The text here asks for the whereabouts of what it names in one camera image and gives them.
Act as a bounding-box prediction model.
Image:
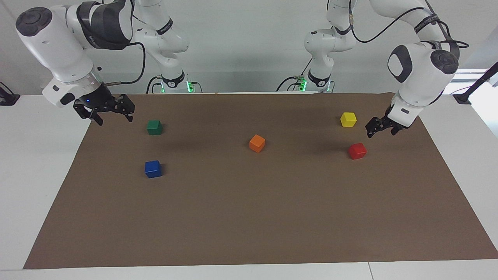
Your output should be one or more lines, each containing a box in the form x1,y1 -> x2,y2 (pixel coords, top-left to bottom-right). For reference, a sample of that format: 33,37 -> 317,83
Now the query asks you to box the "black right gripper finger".
115,94 -> 136,123
74,101 -> 104,126

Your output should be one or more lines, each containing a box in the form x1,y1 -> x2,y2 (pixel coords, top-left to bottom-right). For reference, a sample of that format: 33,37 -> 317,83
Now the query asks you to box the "red cube block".
348,143 -> 367,160

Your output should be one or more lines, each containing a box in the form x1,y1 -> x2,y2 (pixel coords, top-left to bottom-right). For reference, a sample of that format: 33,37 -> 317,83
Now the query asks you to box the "yellow cube block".
340,112 -> 358,128

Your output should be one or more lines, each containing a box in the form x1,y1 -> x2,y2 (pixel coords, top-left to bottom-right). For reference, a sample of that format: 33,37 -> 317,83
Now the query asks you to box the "blue cube block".
145,160 -> 163,179

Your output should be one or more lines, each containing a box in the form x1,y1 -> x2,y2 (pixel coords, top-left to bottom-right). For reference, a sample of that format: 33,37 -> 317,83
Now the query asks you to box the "orange cube block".
249,134 -> 266,153

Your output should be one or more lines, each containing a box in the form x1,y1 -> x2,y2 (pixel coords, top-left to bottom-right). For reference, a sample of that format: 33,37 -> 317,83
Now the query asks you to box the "small black table clamp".
0,82 -> 21,106

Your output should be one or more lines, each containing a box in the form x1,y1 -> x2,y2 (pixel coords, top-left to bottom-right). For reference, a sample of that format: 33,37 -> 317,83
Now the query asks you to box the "black clamp with pole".
452,61 -> 498,105

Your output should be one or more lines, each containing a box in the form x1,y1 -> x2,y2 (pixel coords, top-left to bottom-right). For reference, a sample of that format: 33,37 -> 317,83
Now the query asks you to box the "brown table mat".
23,92 -> 498,270

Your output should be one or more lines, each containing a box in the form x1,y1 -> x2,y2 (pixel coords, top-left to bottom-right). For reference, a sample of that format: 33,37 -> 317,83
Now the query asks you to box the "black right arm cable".
102,41 -> 147,87

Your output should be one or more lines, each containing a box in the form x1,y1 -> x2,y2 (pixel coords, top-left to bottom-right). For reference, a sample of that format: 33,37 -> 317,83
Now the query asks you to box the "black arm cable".
347,0 -> 469,49
102,41 -> 147,87

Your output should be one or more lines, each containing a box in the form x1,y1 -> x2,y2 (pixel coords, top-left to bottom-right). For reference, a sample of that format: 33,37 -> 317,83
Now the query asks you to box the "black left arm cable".
347,0 -> 469,49

